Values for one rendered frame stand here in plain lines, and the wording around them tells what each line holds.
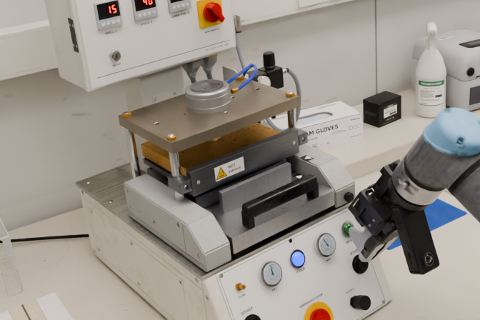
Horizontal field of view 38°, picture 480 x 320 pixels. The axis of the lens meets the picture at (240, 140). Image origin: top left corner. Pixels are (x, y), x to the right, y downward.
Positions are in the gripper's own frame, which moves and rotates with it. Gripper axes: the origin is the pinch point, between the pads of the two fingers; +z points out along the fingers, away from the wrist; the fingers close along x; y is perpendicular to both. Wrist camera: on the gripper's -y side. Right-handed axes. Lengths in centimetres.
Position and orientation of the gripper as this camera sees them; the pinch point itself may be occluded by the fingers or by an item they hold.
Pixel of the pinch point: (368, 259)
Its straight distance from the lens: 122.9
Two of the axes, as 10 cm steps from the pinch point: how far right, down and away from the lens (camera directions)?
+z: -2.6, 6.0, 7.6
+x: -8.0, 3.1, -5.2
